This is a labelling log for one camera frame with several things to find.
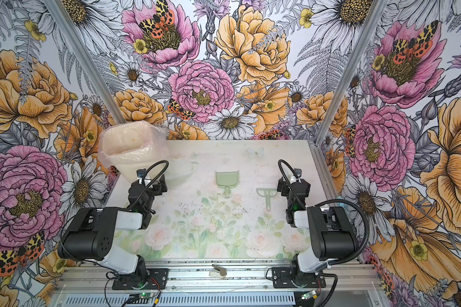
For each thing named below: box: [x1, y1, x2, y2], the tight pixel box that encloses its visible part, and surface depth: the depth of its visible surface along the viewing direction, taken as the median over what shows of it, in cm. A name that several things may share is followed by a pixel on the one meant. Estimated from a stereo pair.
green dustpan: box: [215, 170, 240, 199], surface depth 107 cm
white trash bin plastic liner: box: [97, 120, 170, 182], surface depth 92 cm
